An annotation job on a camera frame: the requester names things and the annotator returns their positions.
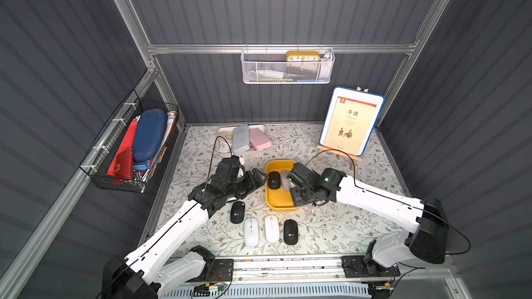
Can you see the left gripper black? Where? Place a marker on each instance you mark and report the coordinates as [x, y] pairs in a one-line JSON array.
[[247, 180]]

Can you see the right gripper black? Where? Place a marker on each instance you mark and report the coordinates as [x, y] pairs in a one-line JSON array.
[[299, 178]]

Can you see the light grey mouse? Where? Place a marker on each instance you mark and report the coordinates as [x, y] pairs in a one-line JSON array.
[[285, 181]]

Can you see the black mouse front row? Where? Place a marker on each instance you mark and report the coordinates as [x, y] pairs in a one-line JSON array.
[[290, 232]]

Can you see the white mouse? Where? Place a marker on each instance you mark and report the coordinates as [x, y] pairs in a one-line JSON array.
[[271, 228], [251, 232]]

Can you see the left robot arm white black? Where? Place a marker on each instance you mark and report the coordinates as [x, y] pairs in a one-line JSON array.
[[166, 241]]

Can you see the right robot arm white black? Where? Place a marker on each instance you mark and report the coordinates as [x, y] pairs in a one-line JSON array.
[[424, 225]]

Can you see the yellow plastic storage box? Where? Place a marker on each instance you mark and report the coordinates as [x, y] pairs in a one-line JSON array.
[[279, 200]]

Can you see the pink case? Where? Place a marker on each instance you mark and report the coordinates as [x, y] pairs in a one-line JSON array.
[[258, 139]]

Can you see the grey pencil case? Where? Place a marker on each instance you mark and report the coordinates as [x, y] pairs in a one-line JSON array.
[[240, 140]]

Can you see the white tape roll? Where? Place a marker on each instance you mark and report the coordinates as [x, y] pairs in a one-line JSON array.
[[225, 142]]

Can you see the white tray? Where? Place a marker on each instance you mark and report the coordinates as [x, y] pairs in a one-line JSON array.
[[251, 150]]

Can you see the book on blue board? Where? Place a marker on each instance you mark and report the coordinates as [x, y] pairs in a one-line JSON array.
[[351, 120]]

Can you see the blue oval case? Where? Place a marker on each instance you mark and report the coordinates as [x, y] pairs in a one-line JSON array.
[[151, 128]]

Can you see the yellow clock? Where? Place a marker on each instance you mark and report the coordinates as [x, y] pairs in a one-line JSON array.
[[303, 56]]

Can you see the red folder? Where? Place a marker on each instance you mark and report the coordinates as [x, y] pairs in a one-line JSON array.
[[122, 164]]

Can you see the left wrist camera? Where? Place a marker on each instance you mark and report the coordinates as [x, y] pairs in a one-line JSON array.
[[230, 170]]

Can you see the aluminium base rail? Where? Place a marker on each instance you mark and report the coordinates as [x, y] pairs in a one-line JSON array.
[[316, 275]]

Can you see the white wire wall basket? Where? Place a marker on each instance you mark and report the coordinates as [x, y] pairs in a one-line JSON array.
[[268, 66]]

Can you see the black wire side basket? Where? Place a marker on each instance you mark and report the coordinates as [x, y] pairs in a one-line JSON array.
[[147, 176]]

